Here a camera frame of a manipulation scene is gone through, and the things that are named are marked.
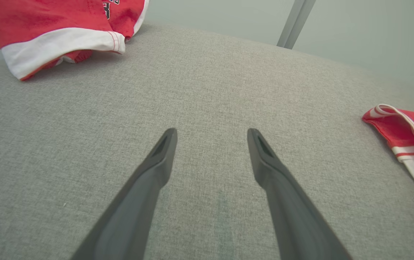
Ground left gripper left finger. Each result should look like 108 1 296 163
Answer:
70 127 178 260

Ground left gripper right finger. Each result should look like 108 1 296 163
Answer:
247 128 354 260

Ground red Bulls jersey shirt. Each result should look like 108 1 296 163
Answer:
362 104 414 206

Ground red white-striped shorts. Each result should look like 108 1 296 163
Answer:
0 0 150 81

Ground grey fabric sofa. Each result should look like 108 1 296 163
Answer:
0 22 414 260

